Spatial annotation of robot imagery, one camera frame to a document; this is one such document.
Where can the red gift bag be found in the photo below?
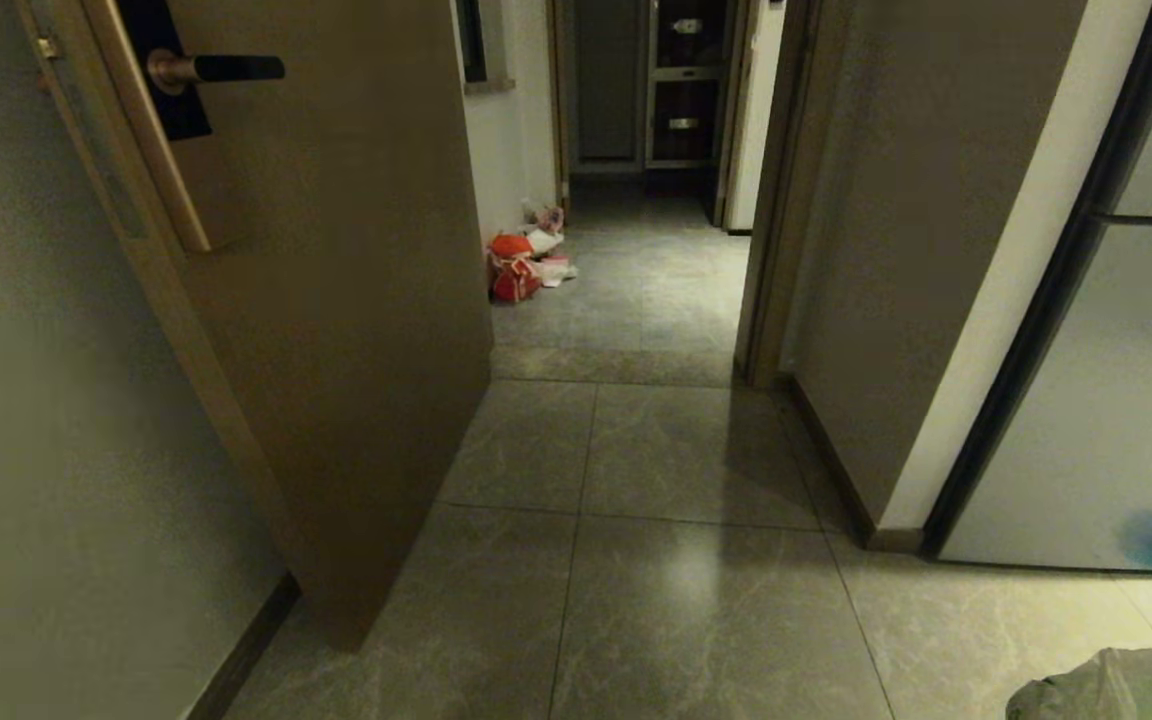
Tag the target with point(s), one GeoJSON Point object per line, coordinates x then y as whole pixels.
{"type": "Point", "coordinates": [513, 270]}

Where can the white paper bag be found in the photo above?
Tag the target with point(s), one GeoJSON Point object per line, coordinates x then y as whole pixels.
{"type": "Point", "coordinates": [548, 240]}

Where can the translucent grey trash bag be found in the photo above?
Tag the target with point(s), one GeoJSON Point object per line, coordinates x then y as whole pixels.
{"type": "Point", "coordinates": [1121, 688]}

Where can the white papers on floor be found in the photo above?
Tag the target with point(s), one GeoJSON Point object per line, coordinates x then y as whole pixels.
{"type": "Point", "coordinates": [554, 270]}

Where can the brown wooden door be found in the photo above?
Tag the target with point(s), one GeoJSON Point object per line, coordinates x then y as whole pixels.
{"type": "Point", "coordinates": [336, 300]}

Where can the dark wooden cabinet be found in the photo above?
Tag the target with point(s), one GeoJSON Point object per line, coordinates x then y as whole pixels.
{"type": "Point", "coordinates": [684, 90]}

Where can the white door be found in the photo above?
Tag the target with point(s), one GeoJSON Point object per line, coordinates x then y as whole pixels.
{"type": "Point", "coordinates": [754, 120]}

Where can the white refrigerator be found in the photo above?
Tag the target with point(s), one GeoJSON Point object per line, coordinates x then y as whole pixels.
{"type": "Point", "coordinates": [1086, 400]}

